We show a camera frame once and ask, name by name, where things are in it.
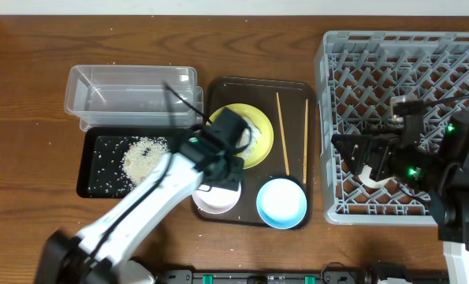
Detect clear plastic bin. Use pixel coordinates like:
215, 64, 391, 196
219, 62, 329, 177
64, 65, 203, 131

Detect left wooden chopstick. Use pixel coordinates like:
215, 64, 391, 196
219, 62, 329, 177
276, 92, 290, 176

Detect yellow round plate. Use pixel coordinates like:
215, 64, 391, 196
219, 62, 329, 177
226, 103, 274, 169

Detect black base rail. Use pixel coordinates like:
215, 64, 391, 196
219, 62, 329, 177
156, 262, 450, 284

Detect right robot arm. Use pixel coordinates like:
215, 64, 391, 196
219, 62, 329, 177
331, 111, 469, 283

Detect crumpled white tissue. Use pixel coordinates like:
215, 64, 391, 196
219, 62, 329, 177
236, 117, 261, 159

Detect pink white bowl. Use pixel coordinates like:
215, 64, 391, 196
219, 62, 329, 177
192, 183, 242, 215

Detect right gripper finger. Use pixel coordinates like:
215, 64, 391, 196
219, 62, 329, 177
331, 133, 400, 150
338, 148, 380, 180

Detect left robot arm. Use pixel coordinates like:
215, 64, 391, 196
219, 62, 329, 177
34, 108, 248, 283

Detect right wooden chopstick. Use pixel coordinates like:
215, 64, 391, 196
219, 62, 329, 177
303, 99, 309, 185

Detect dark brown serving tray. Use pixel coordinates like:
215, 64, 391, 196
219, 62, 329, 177
191, 77, 316, 230

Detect black tray with rice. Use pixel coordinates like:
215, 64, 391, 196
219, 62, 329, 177
76, 127, 184, 199

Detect white cup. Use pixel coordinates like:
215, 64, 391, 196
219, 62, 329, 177
358, 165, 393, 189

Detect light blue bowl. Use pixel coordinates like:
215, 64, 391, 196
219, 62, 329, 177
255, 177, 307, 230

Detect wooden chopstick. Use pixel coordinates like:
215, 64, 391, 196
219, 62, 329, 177
276, 92, 290, 176
303, 99, 309, 185

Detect grey plastic dishwasher rack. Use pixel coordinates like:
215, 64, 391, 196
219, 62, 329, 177
315, 31, 469, 226

